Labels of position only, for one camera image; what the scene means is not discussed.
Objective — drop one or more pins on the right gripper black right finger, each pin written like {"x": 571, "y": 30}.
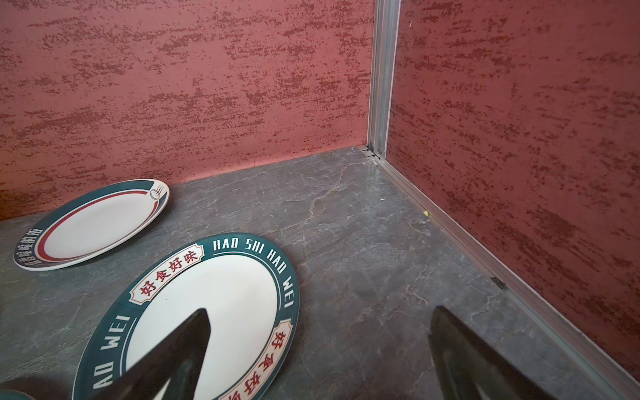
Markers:
{"x": 468, "y": 368}

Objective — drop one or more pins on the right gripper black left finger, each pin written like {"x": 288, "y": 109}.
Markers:
{"x": 173, "y": 367}

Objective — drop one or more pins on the green rim HAO SHI plate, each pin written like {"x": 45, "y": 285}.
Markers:
{"x": 248, "y": 288}

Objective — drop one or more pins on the green red ring plate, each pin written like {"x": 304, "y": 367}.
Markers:
{"x": 91, "y": 225}

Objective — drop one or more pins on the aluminium corner post right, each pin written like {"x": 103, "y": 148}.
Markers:
{"x": 385, "y": 41}

